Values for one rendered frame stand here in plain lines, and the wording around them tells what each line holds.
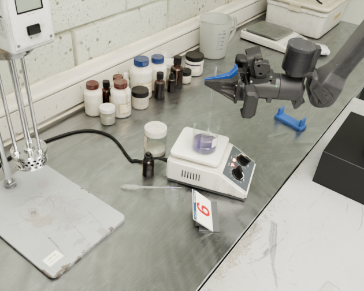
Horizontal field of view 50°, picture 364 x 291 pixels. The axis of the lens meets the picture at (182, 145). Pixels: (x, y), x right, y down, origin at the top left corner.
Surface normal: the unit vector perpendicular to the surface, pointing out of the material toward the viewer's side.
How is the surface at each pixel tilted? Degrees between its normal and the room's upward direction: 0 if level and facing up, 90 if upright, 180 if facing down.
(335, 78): 66
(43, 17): 90
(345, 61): 94
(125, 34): 90
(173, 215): 0
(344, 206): 0
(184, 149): 0
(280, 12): 94
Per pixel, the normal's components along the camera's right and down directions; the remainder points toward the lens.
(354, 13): -0.59, 0.45
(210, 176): -0.32, 0.55
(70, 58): 0.80, 0.40
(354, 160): 0.04, -0.75
